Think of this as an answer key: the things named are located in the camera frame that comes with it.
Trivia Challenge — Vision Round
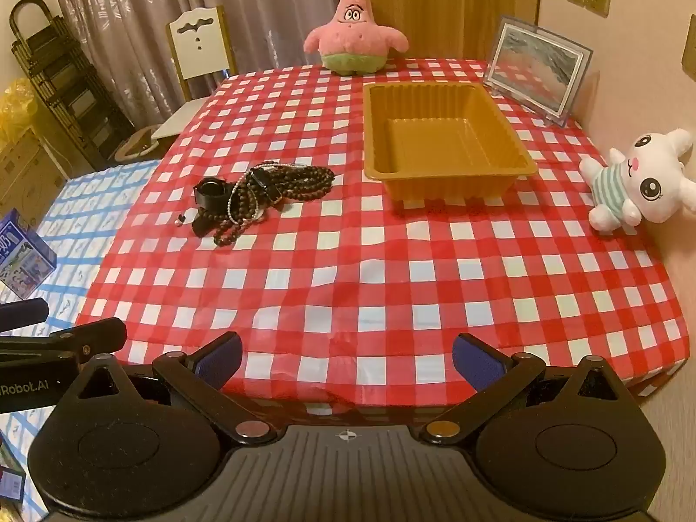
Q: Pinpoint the blue printed box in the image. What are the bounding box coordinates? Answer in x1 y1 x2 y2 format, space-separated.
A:
0 207 58 300

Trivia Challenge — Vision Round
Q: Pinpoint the black wrist band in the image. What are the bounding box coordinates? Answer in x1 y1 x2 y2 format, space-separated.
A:
251 166 281 203

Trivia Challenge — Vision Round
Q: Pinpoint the black wristwatch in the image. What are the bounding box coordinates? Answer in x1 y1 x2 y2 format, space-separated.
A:
194 177 230 211

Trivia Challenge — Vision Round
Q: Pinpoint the wooden wardrobe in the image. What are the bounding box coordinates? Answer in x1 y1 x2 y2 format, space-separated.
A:
334 0 542 63

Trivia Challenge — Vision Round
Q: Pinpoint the sheer patterned curtain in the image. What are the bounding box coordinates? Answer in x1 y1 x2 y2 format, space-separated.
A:
46 0 341 126

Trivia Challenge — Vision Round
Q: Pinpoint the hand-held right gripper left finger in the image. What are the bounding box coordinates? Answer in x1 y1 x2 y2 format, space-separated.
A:
70 331 279 445

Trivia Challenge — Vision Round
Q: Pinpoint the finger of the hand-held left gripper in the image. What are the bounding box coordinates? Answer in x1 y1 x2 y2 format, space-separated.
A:
0 298 50 334
0 317 127 363

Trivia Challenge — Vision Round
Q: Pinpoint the white wooden chair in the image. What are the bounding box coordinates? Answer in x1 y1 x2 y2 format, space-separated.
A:
151 5 237 141

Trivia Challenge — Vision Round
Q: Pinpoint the cardboard box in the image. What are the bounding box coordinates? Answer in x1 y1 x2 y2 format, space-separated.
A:
0 125 69 218

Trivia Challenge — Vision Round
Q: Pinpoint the white bunny plush toy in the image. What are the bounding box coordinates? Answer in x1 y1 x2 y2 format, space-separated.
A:
578 127 696 234

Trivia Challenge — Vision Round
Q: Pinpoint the blue checkered tablecloth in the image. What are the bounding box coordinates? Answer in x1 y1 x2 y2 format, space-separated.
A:
0 159 164 522

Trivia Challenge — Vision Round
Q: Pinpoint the pink starfish plush toy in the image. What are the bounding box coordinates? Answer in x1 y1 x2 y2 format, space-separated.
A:
303 0 410 77

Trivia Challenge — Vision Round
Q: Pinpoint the dark bead bracelet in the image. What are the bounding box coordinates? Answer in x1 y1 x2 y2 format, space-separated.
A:
193 204 267 247

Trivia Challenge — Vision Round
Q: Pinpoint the clear sand picture frame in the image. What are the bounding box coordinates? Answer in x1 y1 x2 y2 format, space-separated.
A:
483 15 595 128

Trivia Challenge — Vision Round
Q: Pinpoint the yellow plastic bag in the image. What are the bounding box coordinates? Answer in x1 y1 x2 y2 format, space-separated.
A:
0 77 39 145

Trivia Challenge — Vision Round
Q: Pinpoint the pearl bead bracelet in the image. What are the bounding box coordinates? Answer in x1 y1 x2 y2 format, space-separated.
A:
227 171 268 225

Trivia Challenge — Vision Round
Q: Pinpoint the dark printed box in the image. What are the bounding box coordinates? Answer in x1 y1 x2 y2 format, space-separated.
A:
0 466 27 508

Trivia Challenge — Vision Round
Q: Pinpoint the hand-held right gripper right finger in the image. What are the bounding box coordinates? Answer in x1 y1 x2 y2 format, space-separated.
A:
412 331 625 445

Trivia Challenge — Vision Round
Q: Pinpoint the yellow plastic tray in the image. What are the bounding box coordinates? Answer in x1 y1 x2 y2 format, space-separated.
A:
362 80 539 202

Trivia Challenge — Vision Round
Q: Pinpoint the black folding cart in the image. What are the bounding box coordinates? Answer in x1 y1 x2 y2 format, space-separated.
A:
10 0 137 172

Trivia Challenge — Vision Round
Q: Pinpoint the pile of beaded bracelets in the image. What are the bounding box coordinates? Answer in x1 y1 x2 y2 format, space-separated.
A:
247 160 336 204

